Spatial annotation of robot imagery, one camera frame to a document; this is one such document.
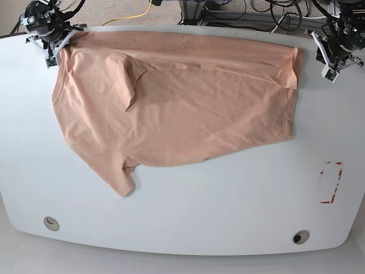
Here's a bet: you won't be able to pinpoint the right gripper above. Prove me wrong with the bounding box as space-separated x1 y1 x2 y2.
20 2 71 34

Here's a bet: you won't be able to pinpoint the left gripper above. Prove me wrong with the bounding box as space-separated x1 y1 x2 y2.
316 24 364 64

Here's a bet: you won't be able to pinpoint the peach t-shirt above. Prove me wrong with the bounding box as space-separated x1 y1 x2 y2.
52 31 303 196

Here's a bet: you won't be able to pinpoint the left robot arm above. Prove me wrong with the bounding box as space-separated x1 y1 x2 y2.
313 1 364 65

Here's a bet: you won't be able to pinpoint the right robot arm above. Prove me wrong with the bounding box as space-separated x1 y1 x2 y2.
19 1 87 46

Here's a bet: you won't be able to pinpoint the red tape rectangle marking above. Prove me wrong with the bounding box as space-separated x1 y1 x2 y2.
317 161 344 204

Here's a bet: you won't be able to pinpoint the right table grommet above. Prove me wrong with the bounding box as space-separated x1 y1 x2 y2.
292 230 310 245

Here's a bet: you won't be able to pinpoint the table grommet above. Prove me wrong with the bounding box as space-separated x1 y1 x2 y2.
292 230 310 245
43 216 60 232

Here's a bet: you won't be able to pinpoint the left table grommet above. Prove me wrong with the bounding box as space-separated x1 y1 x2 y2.
43 216 60 232

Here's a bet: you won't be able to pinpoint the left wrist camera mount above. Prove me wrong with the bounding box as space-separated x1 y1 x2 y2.
305 28 364 84

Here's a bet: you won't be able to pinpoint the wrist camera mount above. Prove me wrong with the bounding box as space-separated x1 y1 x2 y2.
305 28 364 84
25 24 87 69

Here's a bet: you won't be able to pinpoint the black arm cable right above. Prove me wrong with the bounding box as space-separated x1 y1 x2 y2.
54 0 86 29

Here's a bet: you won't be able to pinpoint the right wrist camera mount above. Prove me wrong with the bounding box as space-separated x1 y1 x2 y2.
25 24 87 69

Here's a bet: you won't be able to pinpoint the white cable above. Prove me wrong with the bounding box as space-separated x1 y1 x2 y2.
272 13 326 33

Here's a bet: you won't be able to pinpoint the yellow cable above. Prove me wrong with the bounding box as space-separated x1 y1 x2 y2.
102 0 152 26

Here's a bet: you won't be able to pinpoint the aluminium frame stand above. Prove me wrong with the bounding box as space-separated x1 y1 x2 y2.
178 1 208 26

